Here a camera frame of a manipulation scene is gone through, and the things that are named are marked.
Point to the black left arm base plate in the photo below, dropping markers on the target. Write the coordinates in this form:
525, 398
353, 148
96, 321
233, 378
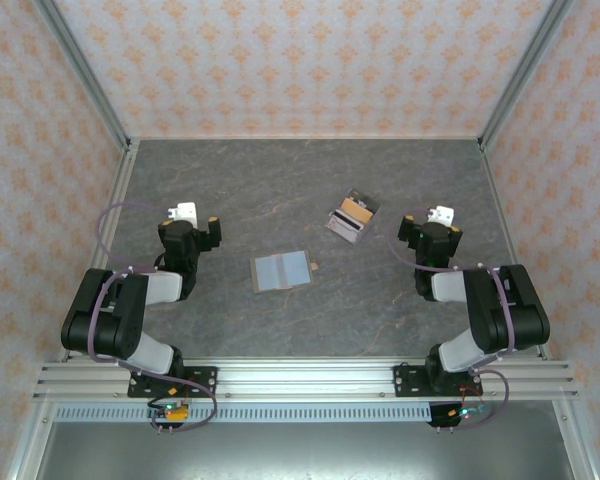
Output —
205, 380

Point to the aluminium frame leg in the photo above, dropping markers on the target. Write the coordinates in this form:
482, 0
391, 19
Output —
577, 445
27, 445

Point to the controller board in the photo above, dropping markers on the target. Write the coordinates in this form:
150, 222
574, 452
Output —
462, 414
170, 411

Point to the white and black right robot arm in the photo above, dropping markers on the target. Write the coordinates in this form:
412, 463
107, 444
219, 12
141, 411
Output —
500, 310

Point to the aluminium right frame post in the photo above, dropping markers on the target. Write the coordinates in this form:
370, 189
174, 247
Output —
522, 75

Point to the gold card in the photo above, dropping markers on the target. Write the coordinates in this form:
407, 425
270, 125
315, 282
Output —
357, 212

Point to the aluminium back rail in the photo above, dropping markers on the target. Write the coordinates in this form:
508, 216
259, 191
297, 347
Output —
305, 136

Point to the aluminium left side rail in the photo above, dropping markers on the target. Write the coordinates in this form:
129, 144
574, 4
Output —
115, 200

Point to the white card with black stripe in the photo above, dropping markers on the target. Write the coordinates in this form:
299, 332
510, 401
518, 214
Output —
345, 227

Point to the left controller board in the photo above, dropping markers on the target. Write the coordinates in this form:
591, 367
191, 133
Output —
170, 411

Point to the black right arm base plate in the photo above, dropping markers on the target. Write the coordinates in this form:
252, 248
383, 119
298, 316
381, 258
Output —
407, 380

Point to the tan card holder wallet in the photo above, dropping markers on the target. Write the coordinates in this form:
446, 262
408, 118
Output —
290, 267

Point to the aluminium mounting rail beam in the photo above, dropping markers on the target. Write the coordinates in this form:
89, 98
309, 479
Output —
305, 377

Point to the aluminium rail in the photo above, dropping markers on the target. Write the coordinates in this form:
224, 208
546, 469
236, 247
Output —
305, 136
505, 210
115, 200

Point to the aluminium left frame post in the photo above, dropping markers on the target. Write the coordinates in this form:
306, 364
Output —
87, 75

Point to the aluminium frame post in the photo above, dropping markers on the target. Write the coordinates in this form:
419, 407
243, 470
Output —
522, 75
87, 75

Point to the right controller board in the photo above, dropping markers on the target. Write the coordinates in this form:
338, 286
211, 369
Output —
462, 414

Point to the clear acrylic card box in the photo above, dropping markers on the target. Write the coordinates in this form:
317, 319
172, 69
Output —
345, 204

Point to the aluminium right side rail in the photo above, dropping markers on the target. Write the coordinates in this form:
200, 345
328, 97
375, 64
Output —
505, 210

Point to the grey metal sheet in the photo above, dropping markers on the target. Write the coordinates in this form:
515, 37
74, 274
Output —
305, 452

